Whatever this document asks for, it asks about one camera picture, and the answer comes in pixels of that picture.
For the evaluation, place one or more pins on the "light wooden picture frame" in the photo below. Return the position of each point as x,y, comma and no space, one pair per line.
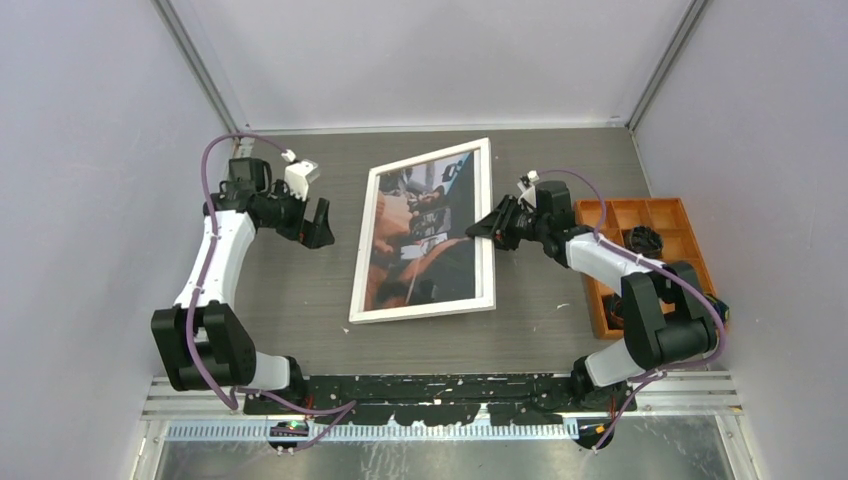
485,257

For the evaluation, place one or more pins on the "printed photo of people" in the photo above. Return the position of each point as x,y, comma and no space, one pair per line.
420,253

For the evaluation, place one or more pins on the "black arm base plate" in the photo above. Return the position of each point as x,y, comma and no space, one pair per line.
453,399

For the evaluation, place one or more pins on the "black coiled roll upper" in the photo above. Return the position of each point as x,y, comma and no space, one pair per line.
645,241

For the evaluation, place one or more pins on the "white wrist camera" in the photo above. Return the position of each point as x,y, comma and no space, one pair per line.
298,177
527,185

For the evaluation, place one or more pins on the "black yellow coiled roll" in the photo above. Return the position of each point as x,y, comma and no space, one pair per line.
720,307

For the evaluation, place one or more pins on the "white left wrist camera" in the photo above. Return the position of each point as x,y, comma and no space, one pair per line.
298,177

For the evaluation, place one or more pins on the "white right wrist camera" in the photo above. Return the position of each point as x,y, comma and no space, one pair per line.
527,185

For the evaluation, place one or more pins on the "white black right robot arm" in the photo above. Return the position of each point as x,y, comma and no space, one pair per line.
666,316

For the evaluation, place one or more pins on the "black coiled roll lower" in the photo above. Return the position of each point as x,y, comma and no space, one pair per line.
613,312

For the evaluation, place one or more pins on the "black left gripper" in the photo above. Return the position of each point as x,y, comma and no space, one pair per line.
312,234

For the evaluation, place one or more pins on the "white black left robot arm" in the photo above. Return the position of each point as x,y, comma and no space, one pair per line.
201,342

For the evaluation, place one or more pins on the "aluminium front rail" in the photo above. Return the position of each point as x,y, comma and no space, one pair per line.
201,416

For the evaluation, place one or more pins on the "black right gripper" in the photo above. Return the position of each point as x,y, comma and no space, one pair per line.
498,225

